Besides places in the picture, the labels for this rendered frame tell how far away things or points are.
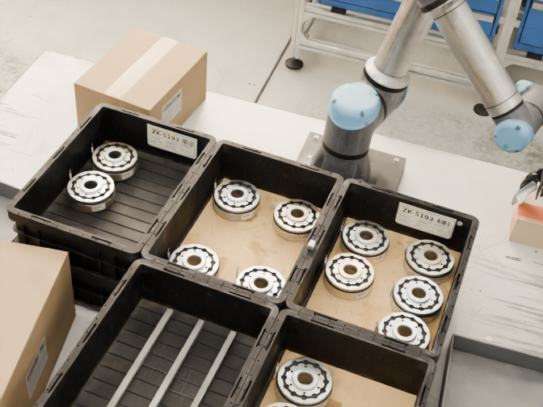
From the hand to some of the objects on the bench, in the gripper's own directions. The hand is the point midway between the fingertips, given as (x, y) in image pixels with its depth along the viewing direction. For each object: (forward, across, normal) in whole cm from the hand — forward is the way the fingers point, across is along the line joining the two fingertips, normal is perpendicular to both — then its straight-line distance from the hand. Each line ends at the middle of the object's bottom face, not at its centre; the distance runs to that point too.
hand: (541, 210), depth 214 cm
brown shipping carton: (+5, -106, +4) cm, 106 cm away
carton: (+5, 0, 0) cm, 5 cm away
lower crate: (+5, -92, -42) cm, 102 cm away
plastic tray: (+5, -2, -55) cm, 56 cm away
